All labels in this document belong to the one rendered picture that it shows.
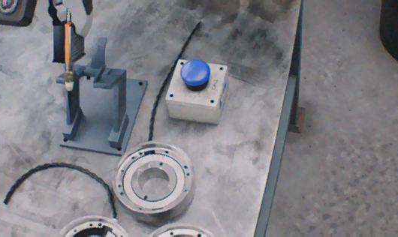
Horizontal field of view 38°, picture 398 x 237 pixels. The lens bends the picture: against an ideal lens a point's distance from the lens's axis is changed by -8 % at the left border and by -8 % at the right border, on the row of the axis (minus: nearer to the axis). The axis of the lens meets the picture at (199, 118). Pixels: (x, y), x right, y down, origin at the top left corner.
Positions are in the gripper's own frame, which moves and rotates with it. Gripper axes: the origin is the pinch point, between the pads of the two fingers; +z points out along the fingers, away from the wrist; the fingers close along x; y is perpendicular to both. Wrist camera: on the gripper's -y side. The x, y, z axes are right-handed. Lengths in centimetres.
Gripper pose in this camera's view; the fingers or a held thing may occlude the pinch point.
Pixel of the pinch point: (68, 32)
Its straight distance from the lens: 75.0
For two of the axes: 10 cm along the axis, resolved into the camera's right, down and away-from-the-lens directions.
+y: 2.2, -8.2, 5.3
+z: 0.9, 5.5, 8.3
